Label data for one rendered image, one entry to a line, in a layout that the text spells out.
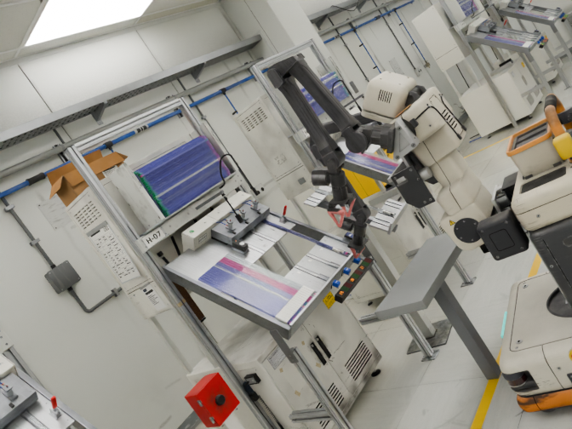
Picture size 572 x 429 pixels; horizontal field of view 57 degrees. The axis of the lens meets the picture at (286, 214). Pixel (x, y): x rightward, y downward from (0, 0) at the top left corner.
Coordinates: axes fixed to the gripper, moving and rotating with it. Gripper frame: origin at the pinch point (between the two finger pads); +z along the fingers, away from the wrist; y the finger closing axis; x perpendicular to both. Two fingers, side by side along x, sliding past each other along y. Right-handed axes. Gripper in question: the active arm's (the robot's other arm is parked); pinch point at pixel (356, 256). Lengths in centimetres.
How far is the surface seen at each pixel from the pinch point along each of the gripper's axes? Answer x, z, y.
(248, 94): -233, 47, -228
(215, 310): -130, 150, -44
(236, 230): -57, -4, 22
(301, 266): -18.4, 1.3, 21.1
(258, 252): -42.1, 1.9, 23.9
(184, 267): -64, 2, 54
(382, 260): 5.0, 18.7, -28.0
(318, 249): -18.5, 1.6, 4.5
